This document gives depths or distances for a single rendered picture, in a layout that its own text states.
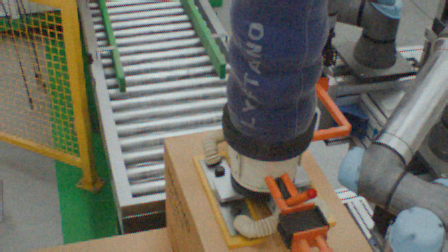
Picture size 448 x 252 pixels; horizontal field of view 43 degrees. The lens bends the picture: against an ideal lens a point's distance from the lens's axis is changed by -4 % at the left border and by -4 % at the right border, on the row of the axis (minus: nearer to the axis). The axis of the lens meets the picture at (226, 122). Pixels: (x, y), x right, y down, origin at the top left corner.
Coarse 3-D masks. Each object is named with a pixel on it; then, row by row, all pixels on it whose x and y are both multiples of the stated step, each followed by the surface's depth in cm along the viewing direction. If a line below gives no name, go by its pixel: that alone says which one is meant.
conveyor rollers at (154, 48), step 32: (96, 0) 336; (128, 0) 333; (160, 0) 338; (192, 0) 336; (96, 32) 308; (128, 32) 305; (160, 32) 310; (192, 32) 306; (128, 64) 284; (160, 64) 280; (192, 64) 284; (128, 96) 263; (160, 96) 259; (192, 96) 262; (224, 96) 267; (128, 128) 241; (160, 128) 244; (192, 128) 242; (128, 160) 226; (160, 160) 231; (160, 192) 216
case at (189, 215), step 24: (168, 144) 172; (192, 144) 172; (168, 168) 174; (192, 168) 164; (312, 168) 166; (168, 192) 181; (192, 192) 157; (168, 216) 190; (192, 216) 150; (264, 216) 151; (336, 216) 152; (192, 240) 155; (216, 240) 144; (336, 240) 145; (360, 240) 145
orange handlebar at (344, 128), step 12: (324, 96) 170; (336, 108) 166; (336, 120) 163; (324, 132) 157; (336, 132) 157; (348, 132) 159; (288, 180) 142; (276, 192) 138; (288, 192) 140; (300, 204) 135; (300, 240) 127; (324, 240) 127
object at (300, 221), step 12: (312, 204) 133; (288, 216) 131; (300, 216) 131; (312, 216) 131; (324, 216) 130; (288, 228) 127; (300, 228) 128; (312, 228) 128; (324, 228) 127; (288, 240) 129; (312, 240) 128
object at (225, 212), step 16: (192, 160) 166; (224, 160) 164; (208, 176) 158; (208, 192) 154; (224, 208) 149; (240, 208) 147; (224, 224) 146; (224, 240) 143; (240, 240) 142; (256, 240) 142
